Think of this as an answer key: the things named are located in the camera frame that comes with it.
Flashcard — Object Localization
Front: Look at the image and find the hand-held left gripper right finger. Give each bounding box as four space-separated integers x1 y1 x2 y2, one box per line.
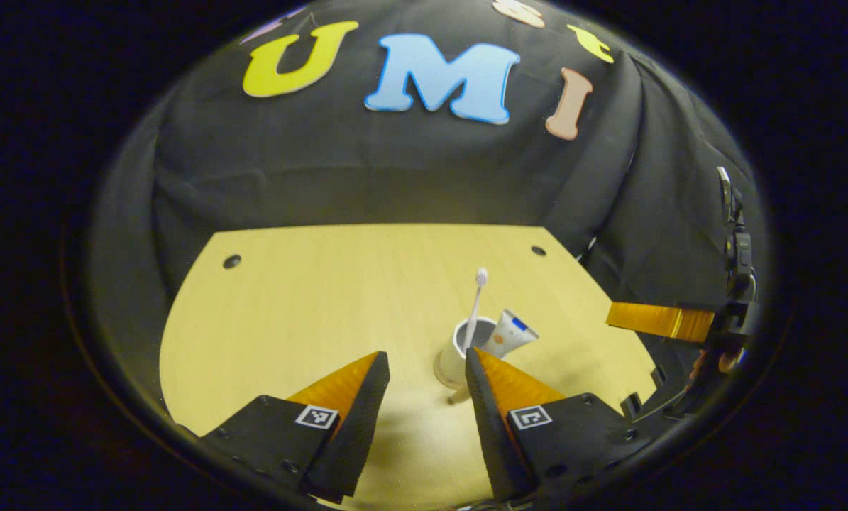
464 347 656 502

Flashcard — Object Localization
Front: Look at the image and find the white toothbrush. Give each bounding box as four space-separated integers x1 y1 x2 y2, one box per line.
464 268 489 350

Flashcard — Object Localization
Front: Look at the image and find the light wooden desktop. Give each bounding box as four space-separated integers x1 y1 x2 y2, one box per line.
159 224 657 510

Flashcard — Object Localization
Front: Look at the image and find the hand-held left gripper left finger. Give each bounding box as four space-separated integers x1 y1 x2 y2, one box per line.
200 351 391 505

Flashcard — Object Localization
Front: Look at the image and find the white cup with wooden handle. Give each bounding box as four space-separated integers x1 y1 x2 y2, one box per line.
434 317 499 406

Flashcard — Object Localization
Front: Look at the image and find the white toothpaste tube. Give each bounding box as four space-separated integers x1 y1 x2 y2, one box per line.
482 309 539 359

